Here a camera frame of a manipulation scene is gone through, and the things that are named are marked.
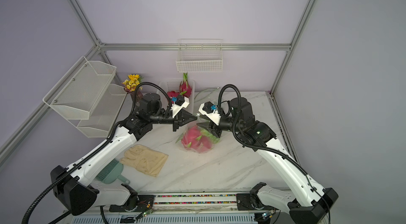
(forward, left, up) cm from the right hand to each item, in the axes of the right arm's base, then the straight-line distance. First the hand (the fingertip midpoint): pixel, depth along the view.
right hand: (202, 121), depth 65 cm
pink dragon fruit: (+44, +14, -23) cm, 52 cm away
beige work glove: (-4, +32, -31) cm, 45 cm away
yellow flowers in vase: (+33, +44, -8) cm, 56 cm away
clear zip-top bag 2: (-1, +4, -14) cm, 14 cm away
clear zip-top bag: (+42, -5, -28) cm, 51 cm away
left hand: (+2, +4, -1) cm, 4 cm away
